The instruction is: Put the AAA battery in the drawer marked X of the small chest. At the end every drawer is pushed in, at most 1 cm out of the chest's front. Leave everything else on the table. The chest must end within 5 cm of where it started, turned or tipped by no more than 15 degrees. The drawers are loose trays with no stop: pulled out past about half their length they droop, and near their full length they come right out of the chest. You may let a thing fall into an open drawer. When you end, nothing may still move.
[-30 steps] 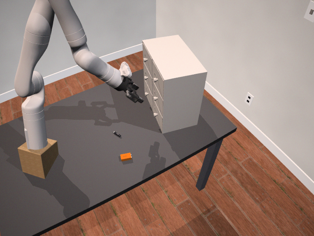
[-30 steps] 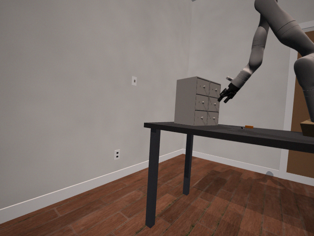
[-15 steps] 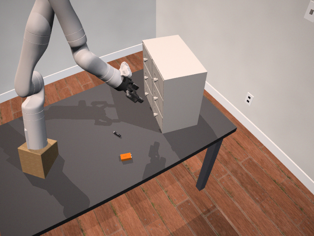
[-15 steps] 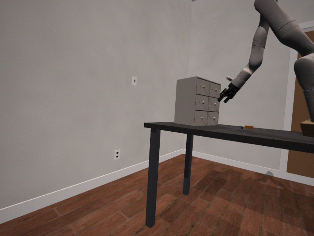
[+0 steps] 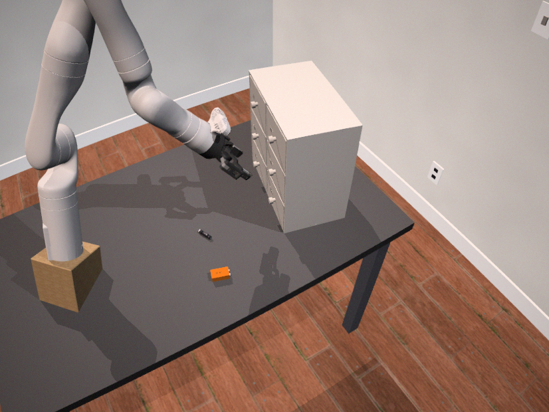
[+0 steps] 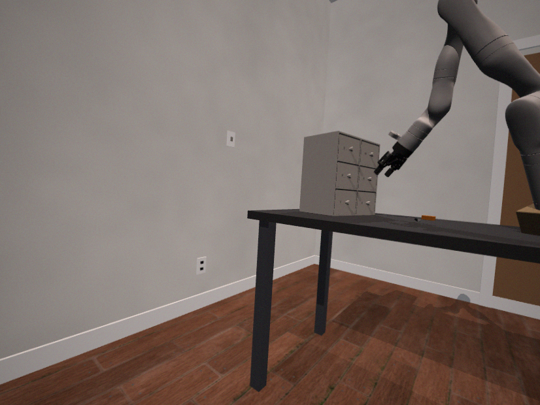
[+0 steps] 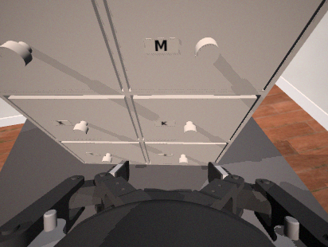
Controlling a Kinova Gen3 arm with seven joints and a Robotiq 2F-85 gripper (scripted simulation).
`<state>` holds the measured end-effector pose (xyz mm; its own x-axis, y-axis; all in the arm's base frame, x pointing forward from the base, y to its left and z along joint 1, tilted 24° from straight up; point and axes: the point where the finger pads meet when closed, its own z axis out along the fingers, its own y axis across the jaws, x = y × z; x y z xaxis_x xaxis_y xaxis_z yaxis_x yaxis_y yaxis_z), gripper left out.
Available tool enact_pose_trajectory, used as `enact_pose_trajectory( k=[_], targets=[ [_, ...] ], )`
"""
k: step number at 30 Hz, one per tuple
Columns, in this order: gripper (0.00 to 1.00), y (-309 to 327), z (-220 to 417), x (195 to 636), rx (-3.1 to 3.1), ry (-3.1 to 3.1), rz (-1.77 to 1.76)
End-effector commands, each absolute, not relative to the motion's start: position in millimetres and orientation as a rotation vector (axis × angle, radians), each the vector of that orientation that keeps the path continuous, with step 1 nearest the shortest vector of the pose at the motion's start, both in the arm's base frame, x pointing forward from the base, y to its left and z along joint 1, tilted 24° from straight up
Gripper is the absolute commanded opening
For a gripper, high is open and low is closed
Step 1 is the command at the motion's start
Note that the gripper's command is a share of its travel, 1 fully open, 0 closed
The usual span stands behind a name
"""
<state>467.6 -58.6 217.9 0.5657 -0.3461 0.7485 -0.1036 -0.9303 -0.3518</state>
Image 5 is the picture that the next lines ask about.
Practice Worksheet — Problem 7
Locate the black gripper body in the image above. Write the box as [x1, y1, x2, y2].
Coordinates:
[199, 135, 232, 162]

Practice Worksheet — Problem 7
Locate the white small chest of drawers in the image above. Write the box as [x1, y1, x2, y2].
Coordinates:
[249, 61, 363, 233]

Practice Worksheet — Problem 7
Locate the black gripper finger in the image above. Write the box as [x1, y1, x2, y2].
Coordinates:
[219, 147, 252, 180]
[224, 136, 243, 157]

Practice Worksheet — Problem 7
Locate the beige drawer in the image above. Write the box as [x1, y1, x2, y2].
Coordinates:
[253, 140, 267, 190]
[267, 142, 285, 203]
[251, 109, 267, 164]
[267, 172, 284, 230]
[267, 107, 286, 172]
[250, 77, 266, 134]

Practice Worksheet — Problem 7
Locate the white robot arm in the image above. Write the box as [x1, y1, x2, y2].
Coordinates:
[25, 0, 231, 261]

